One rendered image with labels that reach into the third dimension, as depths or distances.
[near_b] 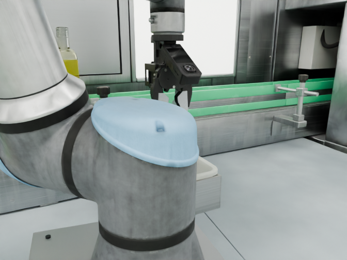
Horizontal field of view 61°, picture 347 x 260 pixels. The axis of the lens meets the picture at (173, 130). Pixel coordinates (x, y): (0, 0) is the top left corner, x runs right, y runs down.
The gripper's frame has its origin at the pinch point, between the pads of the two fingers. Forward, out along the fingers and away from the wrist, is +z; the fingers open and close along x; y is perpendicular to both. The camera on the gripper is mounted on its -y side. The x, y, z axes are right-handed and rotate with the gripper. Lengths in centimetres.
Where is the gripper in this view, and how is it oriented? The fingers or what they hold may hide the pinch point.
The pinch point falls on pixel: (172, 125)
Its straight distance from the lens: 67.5
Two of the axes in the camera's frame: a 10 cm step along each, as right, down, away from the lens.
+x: -8.8, 1.3, -4.5
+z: 0.0, 9.6, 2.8
